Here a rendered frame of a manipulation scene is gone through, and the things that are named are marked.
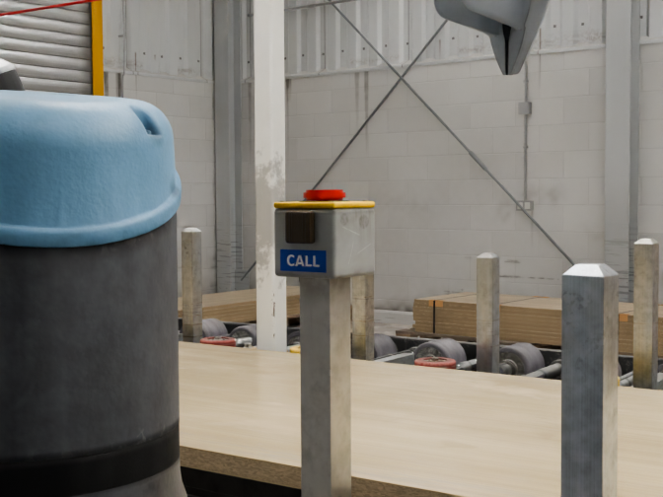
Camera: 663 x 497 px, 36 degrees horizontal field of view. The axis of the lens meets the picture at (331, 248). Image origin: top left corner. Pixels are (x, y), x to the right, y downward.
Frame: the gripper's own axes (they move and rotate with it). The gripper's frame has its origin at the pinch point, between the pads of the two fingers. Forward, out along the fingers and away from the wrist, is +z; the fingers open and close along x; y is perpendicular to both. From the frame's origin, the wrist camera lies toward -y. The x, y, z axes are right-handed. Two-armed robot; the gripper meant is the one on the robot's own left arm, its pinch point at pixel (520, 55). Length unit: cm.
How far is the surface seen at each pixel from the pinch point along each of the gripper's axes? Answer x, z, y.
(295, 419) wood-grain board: -81, 42, -13
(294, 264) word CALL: -30.9, 15.4, 4.9
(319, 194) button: -30.5, 9.0, 2.6
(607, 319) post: -8.5, 19.0, -13.3
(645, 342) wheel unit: -95, 36, -86
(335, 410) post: -30.2, 29.2, 1.2
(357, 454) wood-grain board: -60, 42, -13
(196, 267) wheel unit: -188, 27, -25
